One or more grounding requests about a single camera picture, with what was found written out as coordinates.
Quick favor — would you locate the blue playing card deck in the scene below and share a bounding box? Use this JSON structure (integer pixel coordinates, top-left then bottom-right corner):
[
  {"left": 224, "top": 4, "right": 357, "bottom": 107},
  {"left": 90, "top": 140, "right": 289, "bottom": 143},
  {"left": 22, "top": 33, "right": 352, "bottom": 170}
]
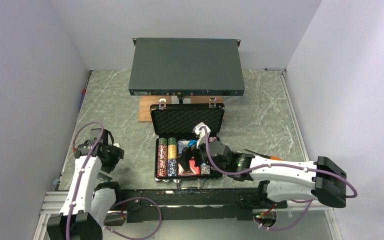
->
[{"left": 177, "top": 139, "right": 190, "bottom": 155}]

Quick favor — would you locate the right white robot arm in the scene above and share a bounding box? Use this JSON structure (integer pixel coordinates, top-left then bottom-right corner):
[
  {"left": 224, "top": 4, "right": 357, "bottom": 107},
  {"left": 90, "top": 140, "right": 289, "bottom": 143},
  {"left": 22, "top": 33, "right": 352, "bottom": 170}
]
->
[{"left": 176, "top": 140, "right": 348, "bottom": 208}]

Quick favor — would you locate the red green chip column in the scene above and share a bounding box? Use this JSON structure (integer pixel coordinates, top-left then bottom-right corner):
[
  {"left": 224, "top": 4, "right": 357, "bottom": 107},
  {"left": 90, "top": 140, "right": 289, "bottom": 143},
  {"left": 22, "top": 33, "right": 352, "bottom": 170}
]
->
[{"left": 156, "top": 137, "right": 168, "bottom": 178}]

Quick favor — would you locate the black poker chip case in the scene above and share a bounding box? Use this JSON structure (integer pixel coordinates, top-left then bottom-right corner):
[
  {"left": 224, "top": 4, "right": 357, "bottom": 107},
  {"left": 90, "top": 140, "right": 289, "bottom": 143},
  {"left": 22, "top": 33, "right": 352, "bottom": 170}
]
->
[{"left": 150, "top": 98, "right": 225, "bottom": 189}]

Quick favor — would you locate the light blue chip column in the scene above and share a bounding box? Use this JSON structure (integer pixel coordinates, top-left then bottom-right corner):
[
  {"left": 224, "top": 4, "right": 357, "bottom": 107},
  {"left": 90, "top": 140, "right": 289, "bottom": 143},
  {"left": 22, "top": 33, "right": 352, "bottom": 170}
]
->
[{"left": 200, "top": 163, "right": 211, "bottom": 176}]

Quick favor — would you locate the orange handled screwdriver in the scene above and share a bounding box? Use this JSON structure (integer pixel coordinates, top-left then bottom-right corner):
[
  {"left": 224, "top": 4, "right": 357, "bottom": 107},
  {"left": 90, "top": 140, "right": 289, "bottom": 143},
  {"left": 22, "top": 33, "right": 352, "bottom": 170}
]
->
[{"left": 244, "top": 148, "right": 283, "bottom": 161}]

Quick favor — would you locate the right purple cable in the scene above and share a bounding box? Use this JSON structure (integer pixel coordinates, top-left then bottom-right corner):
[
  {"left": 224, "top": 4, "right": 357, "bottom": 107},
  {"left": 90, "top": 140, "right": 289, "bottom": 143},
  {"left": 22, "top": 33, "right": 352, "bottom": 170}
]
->
[{"left": 202, "top": 125, "right": 359, "bottom": 232}]

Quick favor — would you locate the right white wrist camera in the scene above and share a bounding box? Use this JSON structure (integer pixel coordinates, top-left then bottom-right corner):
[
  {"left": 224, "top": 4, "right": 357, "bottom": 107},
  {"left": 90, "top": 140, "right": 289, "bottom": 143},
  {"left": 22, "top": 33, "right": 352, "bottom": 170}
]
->
[{"left": 192, "top": 122, "right": 211, "bottom": 147}]

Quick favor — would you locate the green yellow blue chip column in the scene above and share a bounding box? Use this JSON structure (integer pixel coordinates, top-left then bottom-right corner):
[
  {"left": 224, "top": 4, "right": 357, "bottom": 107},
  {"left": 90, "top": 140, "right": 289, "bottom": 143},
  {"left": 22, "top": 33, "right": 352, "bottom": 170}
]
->
[{"left": 167, "top": 137, "right": 178, "bottom": 177}]

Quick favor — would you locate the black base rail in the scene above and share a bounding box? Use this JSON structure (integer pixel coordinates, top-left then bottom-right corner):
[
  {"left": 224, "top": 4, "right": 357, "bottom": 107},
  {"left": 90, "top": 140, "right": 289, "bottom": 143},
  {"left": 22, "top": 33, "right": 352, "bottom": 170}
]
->
[{"left": 110, "top": 188, "right": 285, "bottom": 223}]

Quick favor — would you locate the wooden board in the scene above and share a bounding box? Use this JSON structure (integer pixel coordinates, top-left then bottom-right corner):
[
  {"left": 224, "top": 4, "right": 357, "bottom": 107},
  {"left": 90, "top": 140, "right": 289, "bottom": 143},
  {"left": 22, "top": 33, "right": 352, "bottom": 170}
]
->
[{"left": 137, "top": 95, "right": 224, "bottom": 123}]

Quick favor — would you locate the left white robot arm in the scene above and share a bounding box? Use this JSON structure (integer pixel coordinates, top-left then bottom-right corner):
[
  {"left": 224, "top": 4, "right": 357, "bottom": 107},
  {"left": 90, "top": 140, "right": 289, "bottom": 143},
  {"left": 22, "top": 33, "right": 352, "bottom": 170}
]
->
[{"left": 46, "top": 128, "right": 125, "bottom": 240}]

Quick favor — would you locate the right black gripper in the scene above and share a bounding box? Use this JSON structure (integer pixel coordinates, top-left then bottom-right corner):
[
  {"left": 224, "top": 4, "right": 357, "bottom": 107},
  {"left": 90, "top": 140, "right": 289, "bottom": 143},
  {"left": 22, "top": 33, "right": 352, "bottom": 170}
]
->
[{"left": 175, "top": 135, "right": 229, "bottom": 173}]

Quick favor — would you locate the dark rack-mount server unit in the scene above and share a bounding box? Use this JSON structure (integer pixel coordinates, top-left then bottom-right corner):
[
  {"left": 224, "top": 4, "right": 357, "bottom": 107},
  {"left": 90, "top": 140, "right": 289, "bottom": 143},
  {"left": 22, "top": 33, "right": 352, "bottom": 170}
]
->
[{"left": 128, "top": 37, "right": 245, "bottom": 96}]

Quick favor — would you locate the blue dealer button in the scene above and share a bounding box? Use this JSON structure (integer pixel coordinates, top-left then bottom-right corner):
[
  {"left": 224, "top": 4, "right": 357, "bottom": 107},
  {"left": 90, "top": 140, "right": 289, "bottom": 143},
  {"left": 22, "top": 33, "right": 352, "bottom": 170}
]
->
[{"left": 188, "top": 140, "right": 197, "bottom": 148}]

